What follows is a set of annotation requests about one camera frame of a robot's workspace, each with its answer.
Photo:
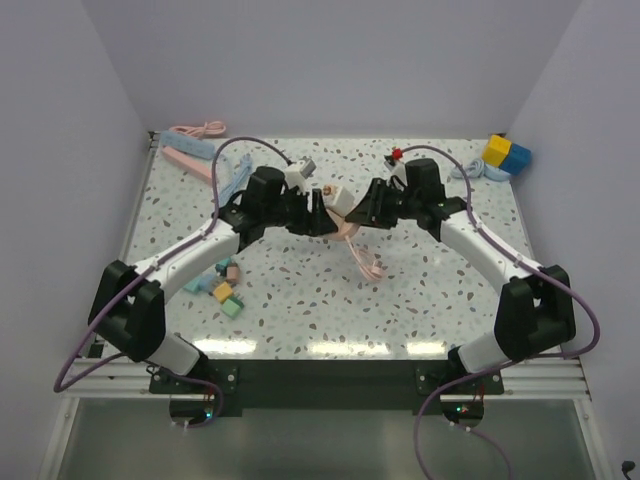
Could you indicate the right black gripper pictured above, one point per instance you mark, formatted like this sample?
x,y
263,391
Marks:
x,y
373,211

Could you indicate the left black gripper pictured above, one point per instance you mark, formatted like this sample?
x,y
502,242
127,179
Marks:
x,y
315,221

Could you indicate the peach cube socket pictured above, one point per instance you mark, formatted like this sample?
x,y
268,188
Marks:
x,y
339,202

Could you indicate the mauve plug adapter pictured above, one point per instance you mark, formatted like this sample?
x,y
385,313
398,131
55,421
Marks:
x,y
233,274

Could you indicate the teal plug adapter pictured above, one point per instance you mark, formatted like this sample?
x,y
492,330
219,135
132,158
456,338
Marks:
x,y
222,266

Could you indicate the green plug adapter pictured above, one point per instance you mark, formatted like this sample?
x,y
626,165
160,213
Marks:
x,y
232,307

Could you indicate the pink power strip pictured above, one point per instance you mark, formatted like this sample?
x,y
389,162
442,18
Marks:
x,y
193,167

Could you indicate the blue power strip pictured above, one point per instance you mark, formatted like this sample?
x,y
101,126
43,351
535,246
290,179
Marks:
x,y
188,145

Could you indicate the light blue plug adapter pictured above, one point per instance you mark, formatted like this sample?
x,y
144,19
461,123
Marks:
x,y
193,286

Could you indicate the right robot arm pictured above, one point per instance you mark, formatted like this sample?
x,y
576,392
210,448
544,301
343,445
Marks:
x,y
534,312

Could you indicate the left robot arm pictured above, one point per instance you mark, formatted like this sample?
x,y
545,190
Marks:
x,y
129,306

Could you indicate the yellow and blue cube socket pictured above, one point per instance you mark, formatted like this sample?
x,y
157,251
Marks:
x,y
505,155

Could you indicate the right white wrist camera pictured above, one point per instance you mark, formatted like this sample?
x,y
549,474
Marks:
x,y
396,167

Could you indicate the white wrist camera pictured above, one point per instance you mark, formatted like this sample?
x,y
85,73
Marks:
x,y
396,167
297,173

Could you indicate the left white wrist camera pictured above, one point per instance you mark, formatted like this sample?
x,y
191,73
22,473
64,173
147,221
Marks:
x,y
297,173

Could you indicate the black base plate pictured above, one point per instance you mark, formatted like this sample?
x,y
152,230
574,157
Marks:
x,y
228,388

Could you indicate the aluminium frame rail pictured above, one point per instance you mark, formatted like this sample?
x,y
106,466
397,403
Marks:
x,y
531,380

